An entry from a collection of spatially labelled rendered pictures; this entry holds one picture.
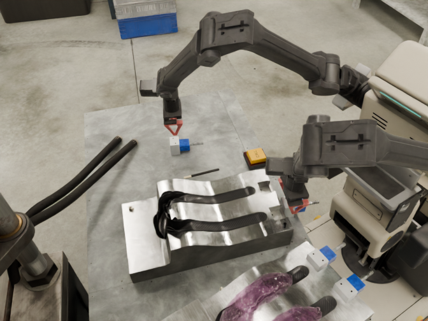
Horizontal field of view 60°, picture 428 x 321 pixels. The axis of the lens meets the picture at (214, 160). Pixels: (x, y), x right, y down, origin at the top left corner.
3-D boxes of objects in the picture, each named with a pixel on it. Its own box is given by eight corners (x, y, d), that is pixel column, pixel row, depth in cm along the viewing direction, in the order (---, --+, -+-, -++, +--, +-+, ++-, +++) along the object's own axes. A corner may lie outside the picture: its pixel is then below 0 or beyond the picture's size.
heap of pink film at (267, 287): (284, 267, 106) (288, 253, 101) (328, 320, 95) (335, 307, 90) (207, 316, 97) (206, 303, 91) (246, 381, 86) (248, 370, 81)
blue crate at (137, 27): (173, 16, 419) (171, -3, 403) (178, 33, 390) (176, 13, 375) (118, 22, 411) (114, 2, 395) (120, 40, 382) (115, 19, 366)
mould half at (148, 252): (262, 185, 136) (265, 159, 126) (290, 244, 118) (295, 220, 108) (125, 214, 127) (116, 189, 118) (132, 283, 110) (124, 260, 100)
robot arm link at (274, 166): (309, 182, 102) (311, 151, 103) (267, 179, 103) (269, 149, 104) (302, 184, 114) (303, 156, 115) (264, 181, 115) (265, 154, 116)
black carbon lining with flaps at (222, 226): (252, 188, 126) (254, 169, 119) (269, 226, 115) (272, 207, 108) (151, 210, 120) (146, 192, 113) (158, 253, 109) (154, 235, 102)
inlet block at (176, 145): (202, 143, 152) (202, 134, 148) (204, 151, 149) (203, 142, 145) (171, 146, 151) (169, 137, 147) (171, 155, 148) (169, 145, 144)
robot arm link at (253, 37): (237, 41, 76) (239, -5, 77) (195, 58, 86) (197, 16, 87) (344, 93, 106) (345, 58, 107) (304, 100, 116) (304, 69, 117)
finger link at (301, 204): (286, 220, 120) (290, 202, 113) (279, 203, 125) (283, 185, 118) (306, 217, 121) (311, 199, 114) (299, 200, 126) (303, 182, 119)
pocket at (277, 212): (280, 211, 121) (281, 204, 118) (286, 224, 117) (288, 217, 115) (267, 214, 120) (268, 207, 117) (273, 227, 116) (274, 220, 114)
